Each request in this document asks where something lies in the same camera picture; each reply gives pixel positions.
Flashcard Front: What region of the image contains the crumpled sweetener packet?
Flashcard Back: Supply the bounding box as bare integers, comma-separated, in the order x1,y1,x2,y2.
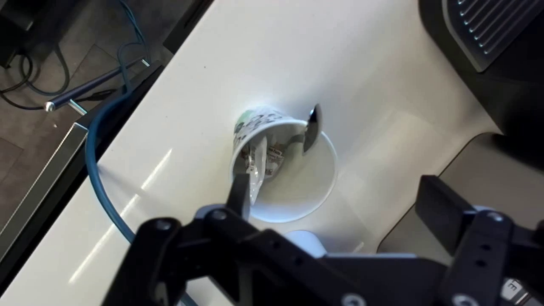
241,136,288,195

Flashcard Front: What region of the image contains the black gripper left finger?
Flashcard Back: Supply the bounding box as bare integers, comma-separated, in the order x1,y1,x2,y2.
99,171,363,306

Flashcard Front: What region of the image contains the black floor cable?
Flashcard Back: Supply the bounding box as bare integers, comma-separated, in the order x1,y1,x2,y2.
0,42,72,112

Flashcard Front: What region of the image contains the patterned white paper cup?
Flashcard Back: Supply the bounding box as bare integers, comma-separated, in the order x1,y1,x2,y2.
230,103,339,226

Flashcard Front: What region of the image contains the thin power cable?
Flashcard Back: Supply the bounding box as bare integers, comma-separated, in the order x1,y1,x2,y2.
82,32,200,306

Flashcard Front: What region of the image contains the black silver Keurig coffee machine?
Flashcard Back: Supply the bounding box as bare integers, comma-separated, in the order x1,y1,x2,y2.
416,0,544,173

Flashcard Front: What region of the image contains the dark wood counter cabinet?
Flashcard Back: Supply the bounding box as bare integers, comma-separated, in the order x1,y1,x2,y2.
0,0,215,285

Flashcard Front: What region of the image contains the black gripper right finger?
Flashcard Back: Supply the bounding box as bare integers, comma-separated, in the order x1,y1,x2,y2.
414,173,544,306

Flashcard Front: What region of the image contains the metal spoon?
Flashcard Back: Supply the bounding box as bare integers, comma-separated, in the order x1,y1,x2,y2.
300,102,324,154

